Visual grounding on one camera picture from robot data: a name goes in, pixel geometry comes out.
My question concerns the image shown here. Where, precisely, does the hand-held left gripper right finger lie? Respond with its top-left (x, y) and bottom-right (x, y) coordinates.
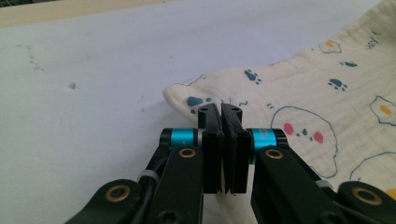
top-left (221, 104), bottom-right (341, 224)

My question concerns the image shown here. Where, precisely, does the cream printed cloth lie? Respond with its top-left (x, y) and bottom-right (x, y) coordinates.
top-left (162, 0), bottom-right (396, 224)

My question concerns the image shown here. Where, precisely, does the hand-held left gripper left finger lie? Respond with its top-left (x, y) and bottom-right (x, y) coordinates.
top-left (146, 103), bottom-right (226, 224)

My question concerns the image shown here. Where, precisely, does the thin black finger cable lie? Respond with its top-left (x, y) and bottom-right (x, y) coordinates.
top-left (130, 157), bottom-right (171, 224)

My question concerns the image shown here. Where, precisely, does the white grid mat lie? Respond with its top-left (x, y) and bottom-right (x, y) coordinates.
top-left (0, 0), bottom-right (396, 224)

